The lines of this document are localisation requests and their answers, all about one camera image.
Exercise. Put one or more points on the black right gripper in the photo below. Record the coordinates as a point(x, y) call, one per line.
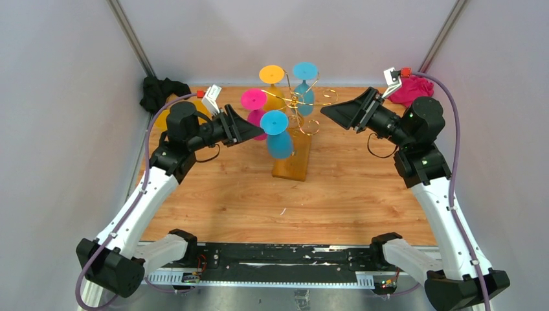
point(357, 113)

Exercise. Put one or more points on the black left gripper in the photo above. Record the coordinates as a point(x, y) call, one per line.
point(235, 128)

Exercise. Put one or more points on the pink wine glass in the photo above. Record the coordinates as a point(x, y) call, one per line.
point(253, 100)

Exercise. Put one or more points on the blue wine glass front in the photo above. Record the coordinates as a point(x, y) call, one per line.
point(279, 142)

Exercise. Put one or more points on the blue wine glass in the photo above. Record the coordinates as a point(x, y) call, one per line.
point(279, 142)
point(305, 71)

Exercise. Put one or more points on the yellow wine glass taken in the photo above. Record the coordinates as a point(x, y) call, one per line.
point(201, 107)
point(160, 121)

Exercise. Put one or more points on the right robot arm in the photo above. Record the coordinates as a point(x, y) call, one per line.
point(429, 193)

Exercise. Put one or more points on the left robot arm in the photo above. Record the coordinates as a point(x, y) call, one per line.
point(141, 201)

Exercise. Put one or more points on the blue wine glass rear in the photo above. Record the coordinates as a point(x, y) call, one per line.
point(305, 71)

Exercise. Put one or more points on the pink cloth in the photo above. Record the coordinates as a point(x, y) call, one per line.
point(411, 89)

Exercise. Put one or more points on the black cloth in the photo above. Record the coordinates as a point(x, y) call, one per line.
point(155, 92)

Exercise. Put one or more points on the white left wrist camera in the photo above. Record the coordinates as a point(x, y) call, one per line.
point(210, 97)

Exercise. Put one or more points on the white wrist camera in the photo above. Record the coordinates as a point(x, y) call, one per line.
point(393, 78)
point(210, 97)

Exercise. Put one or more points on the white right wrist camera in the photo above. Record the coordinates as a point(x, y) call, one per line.
point(393, 78)

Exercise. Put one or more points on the gold wire wine glass rack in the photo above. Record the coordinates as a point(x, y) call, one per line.
point(301, 129)

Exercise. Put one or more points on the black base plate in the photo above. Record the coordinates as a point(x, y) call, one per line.
point(283, 263)

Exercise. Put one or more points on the aluminium front rail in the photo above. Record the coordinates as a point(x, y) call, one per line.
point(176, 280)

